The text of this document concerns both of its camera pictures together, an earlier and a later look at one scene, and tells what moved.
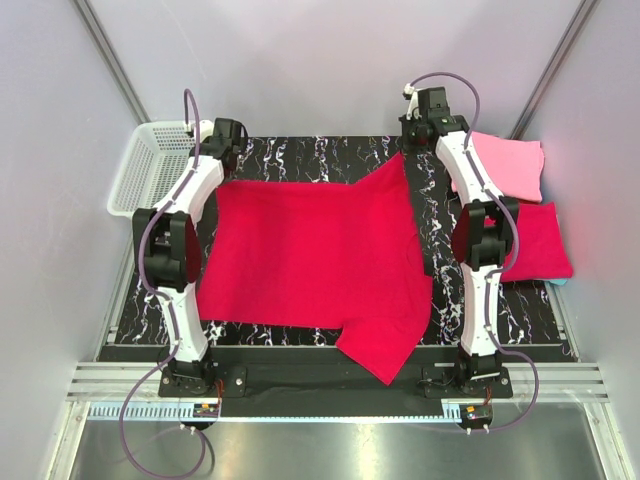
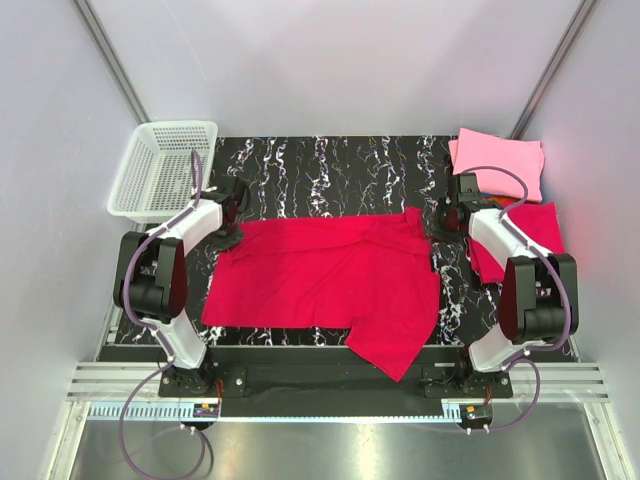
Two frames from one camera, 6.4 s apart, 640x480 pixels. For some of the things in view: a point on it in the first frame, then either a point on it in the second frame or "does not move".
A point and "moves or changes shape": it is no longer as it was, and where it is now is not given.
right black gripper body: x=411 y=135 -> x=444 y=222
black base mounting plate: x=325 y=383 does not move
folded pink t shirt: x=516 y=164 does not move
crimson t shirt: x=543 y=253 does not move
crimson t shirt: x=332 y=257 moves or changes shape
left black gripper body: x=231 y=174 -> x=229 y=236
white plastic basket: x=154 y=154 does not move
